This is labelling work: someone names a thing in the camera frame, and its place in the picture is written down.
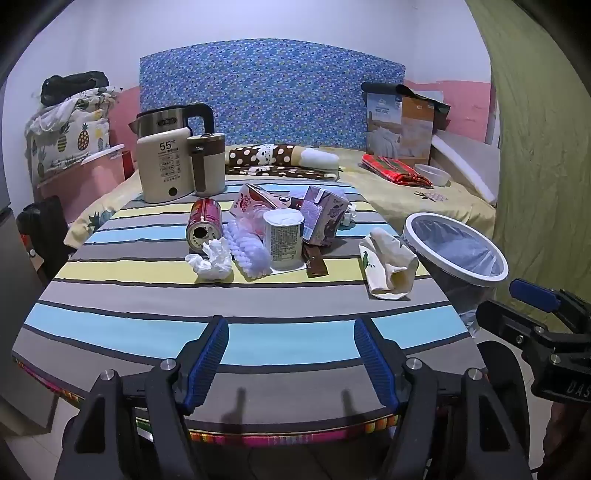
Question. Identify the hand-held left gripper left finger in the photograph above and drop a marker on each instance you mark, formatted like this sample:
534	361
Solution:
207	364

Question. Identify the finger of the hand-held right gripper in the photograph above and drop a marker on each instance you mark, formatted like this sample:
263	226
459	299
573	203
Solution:
508	323
535	294

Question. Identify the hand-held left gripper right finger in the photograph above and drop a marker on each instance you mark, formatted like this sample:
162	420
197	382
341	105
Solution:
375	364

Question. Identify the white trash bin with liner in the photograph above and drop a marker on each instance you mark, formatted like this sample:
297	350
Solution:
455	295

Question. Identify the cream paper bag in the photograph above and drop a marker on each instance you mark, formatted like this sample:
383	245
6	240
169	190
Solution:
385	264

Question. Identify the brown sachet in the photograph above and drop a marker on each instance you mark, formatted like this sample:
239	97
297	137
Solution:
316	264

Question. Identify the white foam fruit net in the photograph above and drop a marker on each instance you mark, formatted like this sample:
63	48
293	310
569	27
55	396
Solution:
249	254

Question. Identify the white paper yogurt cup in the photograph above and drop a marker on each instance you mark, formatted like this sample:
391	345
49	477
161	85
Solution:
282	244

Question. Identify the red drink can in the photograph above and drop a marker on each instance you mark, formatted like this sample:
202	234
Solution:
206	217

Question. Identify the purple drink carton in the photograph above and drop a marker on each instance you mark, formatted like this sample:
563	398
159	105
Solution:
321	212

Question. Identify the pink milk carton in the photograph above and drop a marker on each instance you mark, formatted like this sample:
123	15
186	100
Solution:
247	201

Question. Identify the person's right forearm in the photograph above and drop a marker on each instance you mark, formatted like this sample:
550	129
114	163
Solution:
570	445

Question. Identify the striped tablecloth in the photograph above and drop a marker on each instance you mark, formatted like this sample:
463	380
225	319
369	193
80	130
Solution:
138	300

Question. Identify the green curtain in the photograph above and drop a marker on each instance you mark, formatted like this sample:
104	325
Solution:
545	161

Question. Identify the white foam board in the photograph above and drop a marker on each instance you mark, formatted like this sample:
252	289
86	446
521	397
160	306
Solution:
466	161

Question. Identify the clear plastic container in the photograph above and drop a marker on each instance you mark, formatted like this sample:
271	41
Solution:
434	176

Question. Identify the yellow bed sheet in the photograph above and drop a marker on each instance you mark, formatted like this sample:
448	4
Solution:
392	203

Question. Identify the red plaid cloth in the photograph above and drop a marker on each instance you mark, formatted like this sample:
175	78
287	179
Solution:
392	169

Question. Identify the cream mug with brown lid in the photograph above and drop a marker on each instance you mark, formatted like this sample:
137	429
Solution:
213	166

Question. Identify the brown cardboard box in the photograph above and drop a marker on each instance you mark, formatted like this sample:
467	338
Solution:
418	129

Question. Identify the steel and cream electric kettle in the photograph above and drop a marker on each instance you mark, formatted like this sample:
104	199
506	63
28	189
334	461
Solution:
164	161

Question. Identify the brown polka dot blanket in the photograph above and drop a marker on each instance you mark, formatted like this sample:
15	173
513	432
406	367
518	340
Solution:
251	157

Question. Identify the black luggage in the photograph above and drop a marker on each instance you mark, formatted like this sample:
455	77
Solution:
41	230

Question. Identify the pink storage box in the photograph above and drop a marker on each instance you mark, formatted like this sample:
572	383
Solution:
92	184

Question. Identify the white quilt package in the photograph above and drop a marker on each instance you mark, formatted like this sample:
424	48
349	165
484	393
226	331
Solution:
383	129

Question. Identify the pineapple print bedding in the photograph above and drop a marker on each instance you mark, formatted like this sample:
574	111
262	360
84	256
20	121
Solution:
78	138

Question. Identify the blue floral headboard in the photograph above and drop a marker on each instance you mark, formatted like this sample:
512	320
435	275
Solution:
277	92

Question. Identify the black cloth bundle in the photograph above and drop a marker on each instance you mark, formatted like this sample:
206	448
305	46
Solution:
69	86

